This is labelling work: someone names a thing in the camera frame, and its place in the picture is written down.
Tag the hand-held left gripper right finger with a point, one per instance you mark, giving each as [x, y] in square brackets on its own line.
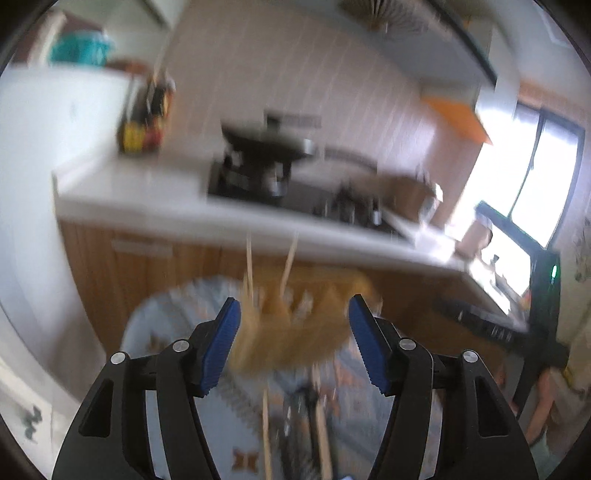
[365, 347]

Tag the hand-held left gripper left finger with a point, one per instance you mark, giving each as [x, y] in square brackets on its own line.
[224, 347]

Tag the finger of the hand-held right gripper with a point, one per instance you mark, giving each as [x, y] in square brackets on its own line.
[480, 323]

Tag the woven wicker basket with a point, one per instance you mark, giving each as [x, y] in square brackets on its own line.
[295, 332]

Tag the wooden chopstick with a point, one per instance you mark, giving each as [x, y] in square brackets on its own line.
[289, 265]
[266, 434]
[250, 267]
[323, 438]

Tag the person's right forearm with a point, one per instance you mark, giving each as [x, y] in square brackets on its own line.
[547, 401]

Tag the black utensil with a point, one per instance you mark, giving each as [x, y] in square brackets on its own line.
[293, 424]

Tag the wooden kitchen cabinet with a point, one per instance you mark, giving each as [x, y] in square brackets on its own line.
[138, 272]

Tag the black framed window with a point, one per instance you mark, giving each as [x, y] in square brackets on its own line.
[540, 175]

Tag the black gas stove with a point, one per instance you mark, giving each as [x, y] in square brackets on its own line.
[300, 198]

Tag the orange board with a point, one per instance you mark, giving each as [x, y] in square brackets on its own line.
[459, 117]

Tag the black wok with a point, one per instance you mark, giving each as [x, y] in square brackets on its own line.
[270, 138]

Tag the white refrigerator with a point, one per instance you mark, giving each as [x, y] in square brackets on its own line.
[51, 194]

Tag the dark sauce bottles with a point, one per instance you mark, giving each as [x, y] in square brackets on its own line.
[147, 115]

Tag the range hood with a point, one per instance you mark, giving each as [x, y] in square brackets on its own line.
[429, 46]

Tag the teal container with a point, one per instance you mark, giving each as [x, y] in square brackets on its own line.
[81, 50]

